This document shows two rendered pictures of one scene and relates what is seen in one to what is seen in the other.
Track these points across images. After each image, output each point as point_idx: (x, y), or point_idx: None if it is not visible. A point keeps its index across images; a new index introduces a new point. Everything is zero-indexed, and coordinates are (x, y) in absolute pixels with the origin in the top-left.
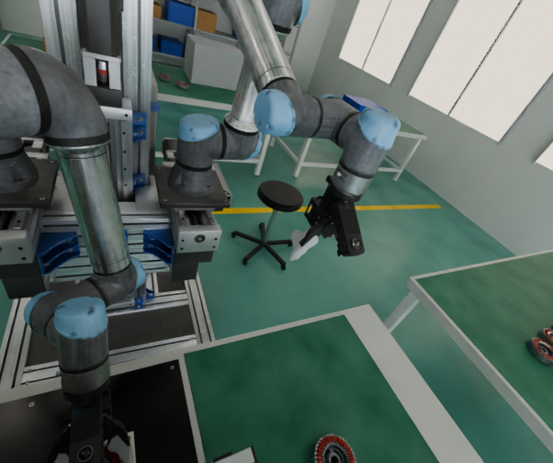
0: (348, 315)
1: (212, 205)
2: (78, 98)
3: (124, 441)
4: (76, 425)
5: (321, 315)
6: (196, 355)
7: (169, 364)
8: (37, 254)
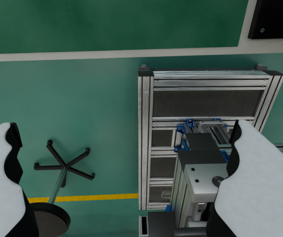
0: None
1: (200, 232)
2: None
3: None
4: None
5: (41, 59)
6: (226, 40)
7: (263, 35)
8: None
